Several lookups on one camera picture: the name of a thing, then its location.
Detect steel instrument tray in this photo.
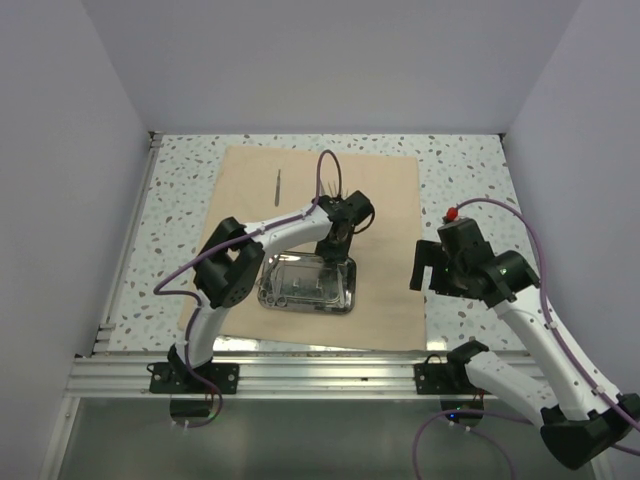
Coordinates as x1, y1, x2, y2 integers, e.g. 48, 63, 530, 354
256, 251, 357, 315

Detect beige cloth wrap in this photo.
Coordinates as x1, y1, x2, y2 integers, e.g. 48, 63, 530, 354
201, 146, 425, 351

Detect steel forceps with rings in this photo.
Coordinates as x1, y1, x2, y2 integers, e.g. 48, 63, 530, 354
256, 263, 281, 298

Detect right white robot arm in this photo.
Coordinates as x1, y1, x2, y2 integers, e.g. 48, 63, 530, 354
410, 218, 639, 470

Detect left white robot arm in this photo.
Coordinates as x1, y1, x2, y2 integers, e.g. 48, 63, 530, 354
154, 190, 375, 393

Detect steel surgical scissors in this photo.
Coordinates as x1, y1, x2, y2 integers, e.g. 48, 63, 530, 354
264, 267, 287, 307

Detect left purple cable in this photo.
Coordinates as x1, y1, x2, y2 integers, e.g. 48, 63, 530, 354
152, 149, 342, 430

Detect purple cable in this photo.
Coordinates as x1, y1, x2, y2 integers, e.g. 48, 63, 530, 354
152, 149, 342, 430
412, 197, 640, 480

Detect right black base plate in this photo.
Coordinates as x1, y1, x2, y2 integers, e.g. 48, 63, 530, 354
413, 354, 489, 396

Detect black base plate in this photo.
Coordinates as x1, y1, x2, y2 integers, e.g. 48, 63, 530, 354
413, 354, 489, 396
147, 357, 240, 395

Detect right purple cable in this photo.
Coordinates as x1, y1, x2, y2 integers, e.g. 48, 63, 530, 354
412, 197, 640, 480

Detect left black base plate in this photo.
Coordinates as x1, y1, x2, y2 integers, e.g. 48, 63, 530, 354
147, 357, 240, 395

